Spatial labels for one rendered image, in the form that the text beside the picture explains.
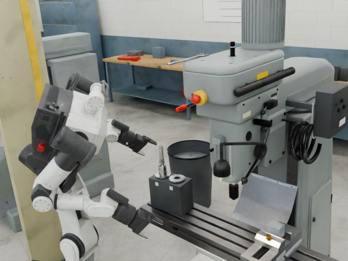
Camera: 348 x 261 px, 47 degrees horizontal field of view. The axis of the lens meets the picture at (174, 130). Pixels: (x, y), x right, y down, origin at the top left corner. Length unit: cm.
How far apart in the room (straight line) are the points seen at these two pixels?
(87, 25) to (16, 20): 601
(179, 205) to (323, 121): 88
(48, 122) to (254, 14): 100
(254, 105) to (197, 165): 219
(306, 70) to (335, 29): 392
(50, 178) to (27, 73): 154
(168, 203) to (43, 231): 148
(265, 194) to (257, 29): 94
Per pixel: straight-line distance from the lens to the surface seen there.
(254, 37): 189
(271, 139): 194
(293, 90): 208
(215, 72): 156
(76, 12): 885
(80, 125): 167
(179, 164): 388
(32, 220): 340
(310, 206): 238
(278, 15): 190
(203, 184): 400
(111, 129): 210
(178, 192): 219
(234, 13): 684
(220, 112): 171
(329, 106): 184
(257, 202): 234
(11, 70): 303
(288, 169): 223
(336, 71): 558
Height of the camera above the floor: 220
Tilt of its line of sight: 20 degrees down
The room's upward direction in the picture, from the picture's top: 4 degrees counter-clockwise
